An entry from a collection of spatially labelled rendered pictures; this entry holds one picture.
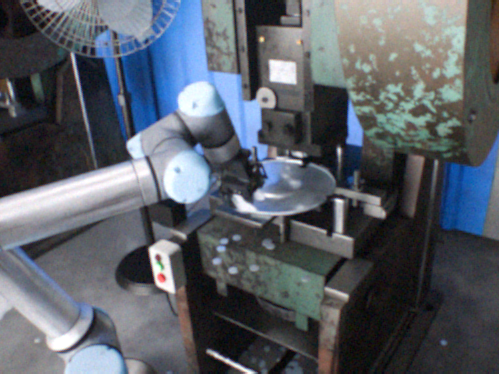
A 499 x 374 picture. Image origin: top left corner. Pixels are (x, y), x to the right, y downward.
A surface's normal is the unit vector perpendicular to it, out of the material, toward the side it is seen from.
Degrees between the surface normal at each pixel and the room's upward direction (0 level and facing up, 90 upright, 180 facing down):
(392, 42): 106
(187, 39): 90
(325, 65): 90
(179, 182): 90
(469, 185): 90
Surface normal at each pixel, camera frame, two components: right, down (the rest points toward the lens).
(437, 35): -0.55, 0.60
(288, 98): -0.59, 0.40
